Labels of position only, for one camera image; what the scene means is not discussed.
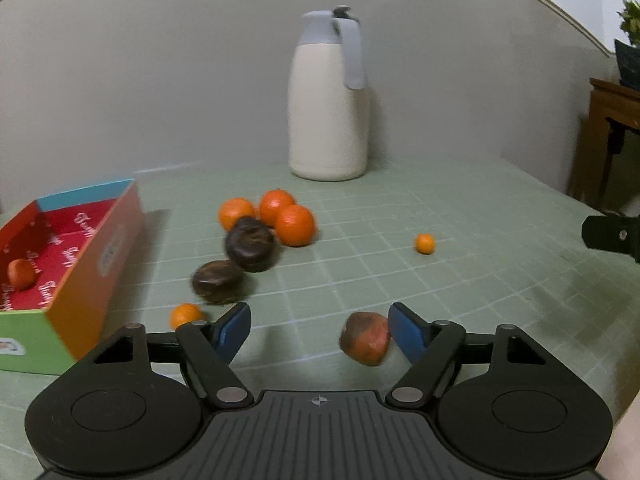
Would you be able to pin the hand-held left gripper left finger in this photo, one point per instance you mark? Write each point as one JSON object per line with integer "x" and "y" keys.
{"x": 232, "y": 330}

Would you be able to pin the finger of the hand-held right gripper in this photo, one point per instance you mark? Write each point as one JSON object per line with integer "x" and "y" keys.
{"x": 607, "y": 232}

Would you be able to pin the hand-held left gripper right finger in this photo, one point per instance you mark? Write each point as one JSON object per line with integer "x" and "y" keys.
{"x": 406, "y": 332}

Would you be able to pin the reddish brown fruit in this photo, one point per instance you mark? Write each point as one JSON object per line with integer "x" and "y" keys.
{"x": 365, "y": 342}

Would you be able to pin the dark brown round fruit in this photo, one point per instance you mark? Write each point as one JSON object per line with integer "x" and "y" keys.
{"x": 217, "y": 282}
{"x": 251, "y": 245}

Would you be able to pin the small orange kumquat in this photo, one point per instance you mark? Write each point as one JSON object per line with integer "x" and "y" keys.
{"x": 185, "y": 316}
{"x": 425, "y": 243}

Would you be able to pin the large orange mandarin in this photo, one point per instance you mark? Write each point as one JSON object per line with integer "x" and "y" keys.
{"x": 234, "y": 212}
{"x": 276, "y": 205}
{"x": 296, "y": 226}

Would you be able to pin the red cardboard box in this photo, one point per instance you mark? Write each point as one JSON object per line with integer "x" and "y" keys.
{"x": 85, "y": 270}

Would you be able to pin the green checked tablecloth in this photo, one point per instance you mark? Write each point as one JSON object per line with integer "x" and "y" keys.
{"x": 450, "y": 285}

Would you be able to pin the wooden side table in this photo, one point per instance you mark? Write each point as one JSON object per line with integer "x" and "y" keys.
{"x": 600, "y": 110}

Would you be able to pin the potted green plant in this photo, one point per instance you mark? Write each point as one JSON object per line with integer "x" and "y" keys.
{"x": 629, "y": 60}

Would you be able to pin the small reddish orange fruit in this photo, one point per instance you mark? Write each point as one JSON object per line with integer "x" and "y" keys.
{"x": 21, "y": 274}

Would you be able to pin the white thermos jug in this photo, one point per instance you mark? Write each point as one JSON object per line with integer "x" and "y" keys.
{"x": 325, "y": 110}

